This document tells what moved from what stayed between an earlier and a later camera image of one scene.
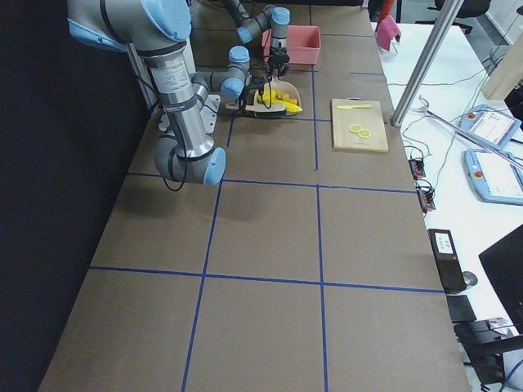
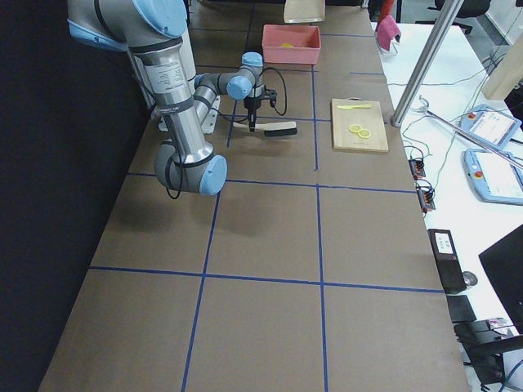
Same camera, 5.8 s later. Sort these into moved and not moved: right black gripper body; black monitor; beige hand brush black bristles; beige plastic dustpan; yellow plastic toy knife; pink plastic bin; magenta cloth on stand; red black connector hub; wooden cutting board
Moved: right black gripper body; beige plastic dustpan; beige hand brush black bristles
Not moved: wooden cutting board; magenta cloth on stand; black monitor; yellow plastic toy knife; pink plastic bin; red black connector hub
